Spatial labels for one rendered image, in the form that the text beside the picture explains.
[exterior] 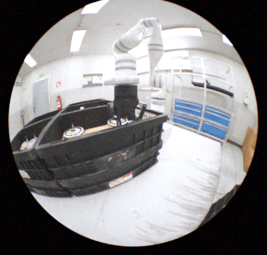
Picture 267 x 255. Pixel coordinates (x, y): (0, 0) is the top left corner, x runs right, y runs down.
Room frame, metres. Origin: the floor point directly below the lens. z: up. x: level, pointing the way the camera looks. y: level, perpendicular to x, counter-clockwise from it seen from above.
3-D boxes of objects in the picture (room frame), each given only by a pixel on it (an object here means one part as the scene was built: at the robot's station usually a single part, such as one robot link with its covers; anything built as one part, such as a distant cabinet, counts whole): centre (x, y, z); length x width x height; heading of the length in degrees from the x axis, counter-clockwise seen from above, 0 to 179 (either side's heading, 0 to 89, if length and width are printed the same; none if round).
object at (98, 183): (0.26, 0.13, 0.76); 0.40 x 0.30 x 0.12; 126
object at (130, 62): (0.28, 0.03, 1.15); 0.09 x 0.07 x 0.15; 40
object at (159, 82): (0.51, -0.15, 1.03); 0.09 x 0.09 x 0.17; 71
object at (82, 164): (0.26, 0.13, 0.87); 0.40 x 0.30 x 0.11; 126
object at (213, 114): (0.99, -1.73, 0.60); 0.72 x 0.03 x 0.56; 40
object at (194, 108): (1.61, -1.22, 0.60); 0.72 x 0.03 x 0.56; 40
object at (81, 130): (0.25, 0.25, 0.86); 0.10 x 0.10 x 0.01
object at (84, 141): (0.26, 0.13, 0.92); 0.40 x 0.30 x 0.02; 126
